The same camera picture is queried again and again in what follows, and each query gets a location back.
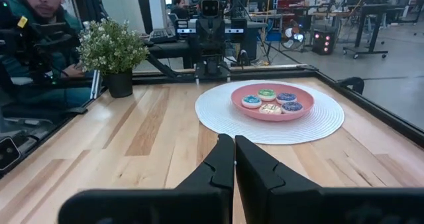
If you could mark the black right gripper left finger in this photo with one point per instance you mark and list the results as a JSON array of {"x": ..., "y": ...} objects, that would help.
[{"x": 218, "y": 174}]

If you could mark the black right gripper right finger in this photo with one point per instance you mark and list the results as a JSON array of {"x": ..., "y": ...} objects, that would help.
[{"x": 261, "y": 191}]

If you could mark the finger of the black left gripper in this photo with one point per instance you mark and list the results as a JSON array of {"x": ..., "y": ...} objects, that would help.
[
  {"x": 203, "y": 35},
  {"x": 218, "y": 35}
]

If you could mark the small teal sprinkled donut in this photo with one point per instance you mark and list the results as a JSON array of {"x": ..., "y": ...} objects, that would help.
[{"x": 251, "y": 101}]

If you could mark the small green iced donut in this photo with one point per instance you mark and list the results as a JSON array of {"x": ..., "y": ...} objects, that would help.
[{"x": 266, "y": 94}]

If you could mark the small white donut brown stripes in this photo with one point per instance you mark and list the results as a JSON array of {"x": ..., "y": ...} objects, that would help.
[{"x": 270, "y": 109}]

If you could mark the small dark blue donut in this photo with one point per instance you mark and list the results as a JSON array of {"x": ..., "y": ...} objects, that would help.
[
  {"x": 291, "y": 107},
  {"x": 286, "y": 97}
]

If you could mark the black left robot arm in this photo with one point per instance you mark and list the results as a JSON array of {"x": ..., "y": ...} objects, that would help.
[{"x": 212, "y": 65}]

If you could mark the black keyboard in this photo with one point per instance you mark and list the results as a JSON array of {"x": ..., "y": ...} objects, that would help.
[{"x": 160, "y": 35}]

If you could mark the person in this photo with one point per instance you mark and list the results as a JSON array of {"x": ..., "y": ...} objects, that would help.
[
  {"x": 180, "y": 5},
  {"x": 43, "y": 2}
]

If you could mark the white woven round placemat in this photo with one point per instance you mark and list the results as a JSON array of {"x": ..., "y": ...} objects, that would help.
[{"x": 215, "y": 118}]

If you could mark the pink round plate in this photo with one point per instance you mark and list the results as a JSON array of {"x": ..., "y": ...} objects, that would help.
[{"x": 240, "y": 104}]

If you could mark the small desk fan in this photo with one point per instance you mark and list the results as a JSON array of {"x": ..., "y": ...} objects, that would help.
[{"x": 291, "y": 35}]

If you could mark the potted plant white flowers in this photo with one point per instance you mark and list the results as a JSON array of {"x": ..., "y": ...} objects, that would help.
[{"x": 112, "y": 48}]

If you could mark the black computer red lights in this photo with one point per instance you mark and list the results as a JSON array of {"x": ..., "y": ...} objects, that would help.
[{"x": 318, "y": 48}]

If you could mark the black rolling table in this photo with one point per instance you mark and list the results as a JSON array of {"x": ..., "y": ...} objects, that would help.
[{"x": 374, "y": 8}]

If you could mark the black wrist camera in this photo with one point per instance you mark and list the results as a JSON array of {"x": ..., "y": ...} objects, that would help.
[{"x": 210, "y": 7}]

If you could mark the black aluminium table frame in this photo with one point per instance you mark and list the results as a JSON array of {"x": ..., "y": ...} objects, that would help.
[{"x": 281, "y": 73}]

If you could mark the black table-level camera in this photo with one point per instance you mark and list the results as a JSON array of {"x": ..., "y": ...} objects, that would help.
[{"x": 8, "y": 154}]

